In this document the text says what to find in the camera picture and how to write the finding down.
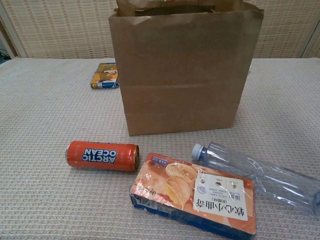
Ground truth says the orange cookie box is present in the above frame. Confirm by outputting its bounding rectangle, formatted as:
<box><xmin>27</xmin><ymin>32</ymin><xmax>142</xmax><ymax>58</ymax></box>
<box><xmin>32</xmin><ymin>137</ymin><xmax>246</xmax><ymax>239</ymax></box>
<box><xmin>128</xmin><ymin>152</ymin><xmax>257</xmax><ymax>238</ymax></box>

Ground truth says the clear plastic water bottle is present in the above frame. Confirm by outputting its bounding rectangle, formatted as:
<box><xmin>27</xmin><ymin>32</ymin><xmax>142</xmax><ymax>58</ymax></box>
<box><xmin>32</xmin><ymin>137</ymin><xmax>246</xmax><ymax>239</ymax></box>
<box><xmin>191</xmin><ymin>141</ymin><xmax>320</xmax><ymax>217</ymax></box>

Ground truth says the brown paper bag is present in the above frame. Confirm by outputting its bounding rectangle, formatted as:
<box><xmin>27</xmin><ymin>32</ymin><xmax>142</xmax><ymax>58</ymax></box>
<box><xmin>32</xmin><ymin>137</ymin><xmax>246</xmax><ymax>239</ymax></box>
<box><xmin>108</xmin><ymin>0</ymin><xmax>265</xmax><ymax>137</ymax></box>

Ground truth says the yellow blue snack box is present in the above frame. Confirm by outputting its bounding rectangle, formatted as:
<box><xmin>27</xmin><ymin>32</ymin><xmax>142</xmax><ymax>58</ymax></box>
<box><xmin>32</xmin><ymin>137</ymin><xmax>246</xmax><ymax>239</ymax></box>
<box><xmin>90</xmin><ymin>62</ymin><xmax>121</xmax><ymax>90</ymax></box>

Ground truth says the orange Arctic Ocean can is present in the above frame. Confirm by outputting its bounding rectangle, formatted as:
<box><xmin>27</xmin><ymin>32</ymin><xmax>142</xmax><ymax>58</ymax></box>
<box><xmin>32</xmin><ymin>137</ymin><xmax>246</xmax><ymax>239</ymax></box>
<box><xmin>65</xmin><ymin>140</ymin><xmax>140</xmax><ymax>173</ymax></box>

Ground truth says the white woven tablecloth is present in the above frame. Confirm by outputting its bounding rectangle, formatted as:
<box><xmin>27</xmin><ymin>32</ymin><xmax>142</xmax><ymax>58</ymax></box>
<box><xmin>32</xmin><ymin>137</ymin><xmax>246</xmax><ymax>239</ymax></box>
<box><xmin>0</xmin><ymin>57</ymin><xmax>320</xmax><ymax>240</ymax></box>

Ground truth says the bamboo folding screen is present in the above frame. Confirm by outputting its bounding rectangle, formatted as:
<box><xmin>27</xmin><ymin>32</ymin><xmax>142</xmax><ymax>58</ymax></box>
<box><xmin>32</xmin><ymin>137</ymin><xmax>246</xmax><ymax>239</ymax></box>
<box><xmin>0</xmin><ymin>0</ymin><xmax>320</xmax><ymax>60</ymax></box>

